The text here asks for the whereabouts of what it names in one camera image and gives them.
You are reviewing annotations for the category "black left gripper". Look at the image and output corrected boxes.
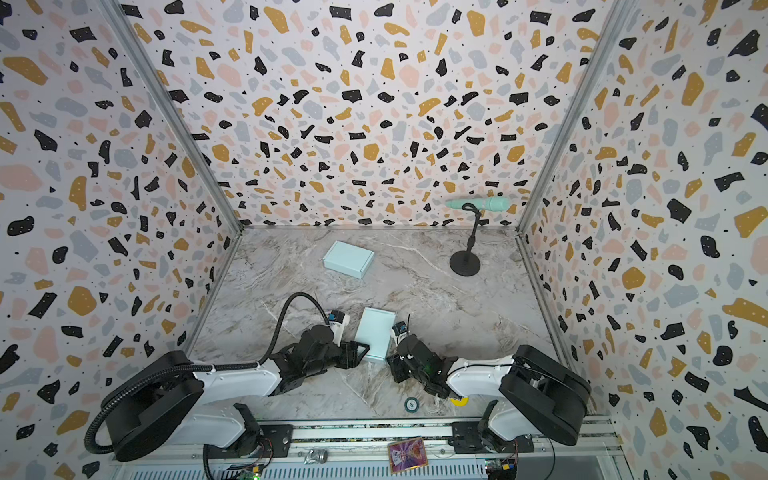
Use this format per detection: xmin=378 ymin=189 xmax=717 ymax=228
xmin=309 ymin=340 xmax=374 ymax=378

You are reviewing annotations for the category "mint box sheets stack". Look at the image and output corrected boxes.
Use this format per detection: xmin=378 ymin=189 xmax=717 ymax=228
xmin=355 ymin=307 xmax=396 ymax=363

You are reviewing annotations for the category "mint paper box sheet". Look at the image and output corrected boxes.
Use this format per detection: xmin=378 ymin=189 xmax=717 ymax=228
xmin=323 ymin=241 xmax=375 ymax=279

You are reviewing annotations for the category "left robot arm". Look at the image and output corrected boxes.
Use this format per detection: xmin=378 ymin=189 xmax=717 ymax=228
xmin=98 ymin=325 xmax=370 ymax=462

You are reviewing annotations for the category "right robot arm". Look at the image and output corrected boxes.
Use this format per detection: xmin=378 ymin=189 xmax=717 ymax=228
xmin=387 ymin=333 xmax=591 ymax=453

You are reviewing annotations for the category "dark round tape roll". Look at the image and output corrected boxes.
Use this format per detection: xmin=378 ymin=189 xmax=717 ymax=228
xmin=404 ymin=397 xmax=420 ymax=413

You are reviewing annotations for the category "purple snack packet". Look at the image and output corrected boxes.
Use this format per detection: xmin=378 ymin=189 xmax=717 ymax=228
xmin=387 ymin=437 xmax=428 ymax=474

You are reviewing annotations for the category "black round-base stand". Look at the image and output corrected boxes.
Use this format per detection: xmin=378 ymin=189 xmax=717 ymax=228
xmin=449 ymin=202 xmax=482 ymax=277

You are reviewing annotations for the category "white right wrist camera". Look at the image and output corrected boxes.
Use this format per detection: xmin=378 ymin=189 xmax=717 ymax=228
xmin=392 ymin=321 xmax=409 ymax=346

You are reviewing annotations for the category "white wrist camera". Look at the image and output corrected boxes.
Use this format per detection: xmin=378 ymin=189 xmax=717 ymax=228
xmin=327 ymin=310 xmax=348 ymax=346
xmin=392 ymin=321 xmax=409 ymax=346

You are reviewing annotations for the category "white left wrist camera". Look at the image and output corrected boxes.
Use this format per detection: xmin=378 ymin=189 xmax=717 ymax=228
xmin=327 ymin=310 xmax=348 ymax=346

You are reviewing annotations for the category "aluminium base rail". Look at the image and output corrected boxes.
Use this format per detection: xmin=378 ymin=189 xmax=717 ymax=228
xmin=110 ymin=416 xmax=628 ymax=480

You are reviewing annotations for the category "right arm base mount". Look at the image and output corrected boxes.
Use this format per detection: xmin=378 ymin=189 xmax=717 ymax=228
xmin=447 ymin=400 xmax=534 ymax=455

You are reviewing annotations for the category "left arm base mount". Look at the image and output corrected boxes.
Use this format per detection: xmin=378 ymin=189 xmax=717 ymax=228
xmin=203 ymin=403 xmax=294 ymax=462

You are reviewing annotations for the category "black corrugated left cable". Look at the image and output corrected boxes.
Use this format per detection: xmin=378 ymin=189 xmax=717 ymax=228
xmin=83 ymin=292 xmax=331 ymax=455

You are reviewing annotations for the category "aluminium corner post left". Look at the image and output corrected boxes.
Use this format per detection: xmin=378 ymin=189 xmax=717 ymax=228
xmin=96 ymin=1 xmax=243 ymax=234

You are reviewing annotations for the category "aluminium corner post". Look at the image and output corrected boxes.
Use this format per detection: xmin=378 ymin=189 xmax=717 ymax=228
xmin=96 ymin=1 xmax=243 ymax=234
xmin=516 ymin=0 xmax=637 ymax=235

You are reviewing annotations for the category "aluminium corner post right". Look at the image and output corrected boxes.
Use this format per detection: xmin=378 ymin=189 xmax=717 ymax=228
xmin=516 ymin=0 xmax=637 ymax=235

